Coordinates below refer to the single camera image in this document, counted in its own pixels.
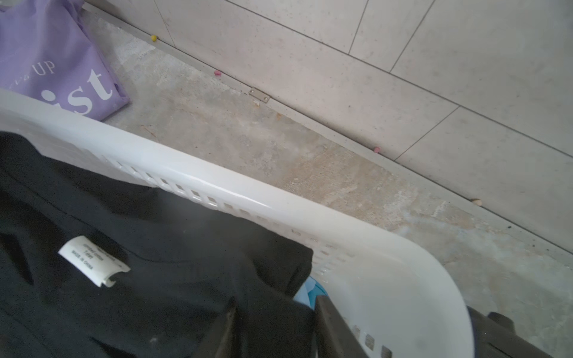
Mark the purple t-shirt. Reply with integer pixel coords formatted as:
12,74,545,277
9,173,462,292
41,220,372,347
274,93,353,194
1,1,130,121

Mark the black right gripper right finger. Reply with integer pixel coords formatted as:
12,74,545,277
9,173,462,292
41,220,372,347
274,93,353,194
314,295,367,358

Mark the black hard case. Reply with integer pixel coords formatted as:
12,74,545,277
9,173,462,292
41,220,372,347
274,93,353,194
467,306,552,358

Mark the white plastic laundry basket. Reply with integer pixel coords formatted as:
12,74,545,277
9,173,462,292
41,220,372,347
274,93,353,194
1,90,475,357

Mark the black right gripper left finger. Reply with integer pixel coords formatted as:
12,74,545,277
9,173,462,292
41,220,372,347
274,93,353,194
193,298,237,358

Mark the black t-shirt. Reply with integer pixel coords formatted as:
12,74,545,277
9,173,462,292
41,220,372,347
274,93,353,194
1,132,315,357

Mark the metal wall bracket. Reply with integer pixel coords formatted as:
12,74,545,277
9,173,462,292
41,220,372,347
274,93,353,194
249,87,271,104

